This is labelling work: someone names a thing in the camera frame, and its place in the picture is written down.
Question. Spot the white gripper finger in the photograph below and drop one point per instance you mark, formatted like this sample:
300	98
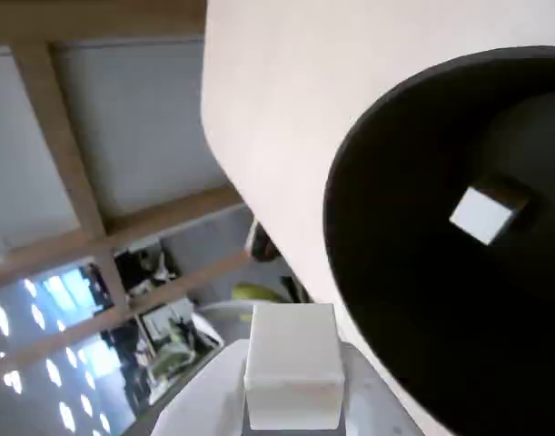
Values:
209	399
372	409

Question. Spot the white cube block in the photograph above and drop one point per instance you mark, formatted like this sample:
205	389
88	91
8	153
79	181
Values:
295	363
479	215

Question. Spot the black pot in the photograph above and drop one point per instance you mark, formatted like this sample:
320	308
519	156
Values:
395	272

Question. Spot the white chair green cushion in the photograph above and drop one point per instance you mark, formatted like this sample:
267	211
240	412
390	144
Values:
254	290

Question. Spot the wooden partition frame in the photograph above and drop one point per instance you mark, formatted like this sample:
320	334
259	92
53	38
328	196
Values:
63	136

